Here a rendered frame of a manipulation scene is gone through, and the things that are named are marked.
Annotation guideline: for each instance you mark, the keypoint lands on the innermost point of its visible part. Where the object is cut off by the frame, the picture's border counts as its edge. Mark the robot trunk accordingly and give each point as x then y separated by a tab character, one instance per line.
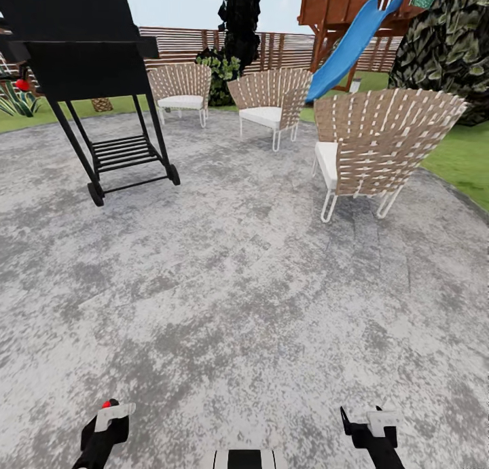
244	459

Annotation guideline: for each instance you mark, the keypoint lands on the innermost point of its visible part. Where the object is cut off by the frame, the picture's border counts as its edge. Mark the tree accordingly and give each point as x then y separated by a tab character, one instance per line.
240	18

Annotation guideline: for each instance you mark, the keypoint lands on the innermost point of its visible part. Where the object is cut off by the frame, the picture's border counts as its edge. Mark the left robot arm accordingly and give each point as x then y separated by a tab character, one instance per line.
97	438

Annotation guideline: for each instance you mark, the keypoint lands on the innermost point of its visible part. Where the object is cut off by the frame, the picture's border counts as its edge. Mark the pesticide atomizer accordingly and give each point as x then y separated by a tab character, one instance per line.
111	402

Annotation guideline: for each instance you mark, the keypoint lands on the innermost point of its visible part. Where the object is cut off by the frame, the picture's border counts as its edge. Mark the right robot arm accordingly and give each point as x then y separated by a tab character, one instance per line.
379	437

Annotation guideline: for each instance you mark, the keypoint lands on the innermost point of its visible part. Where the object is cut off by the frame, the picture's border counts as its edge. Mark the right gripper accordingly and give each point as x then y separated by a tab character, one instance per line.
362	438

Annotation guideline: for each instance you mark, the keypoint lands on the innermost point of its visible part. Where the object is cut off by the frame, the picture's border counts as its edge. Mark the charcoal grill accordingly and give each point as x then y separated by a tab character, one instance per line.
82	49

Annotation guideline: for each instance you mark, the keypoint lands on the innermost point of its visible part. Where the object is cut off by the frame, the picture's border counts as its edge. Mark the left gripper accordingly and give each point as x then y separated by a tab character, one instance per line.
117	432

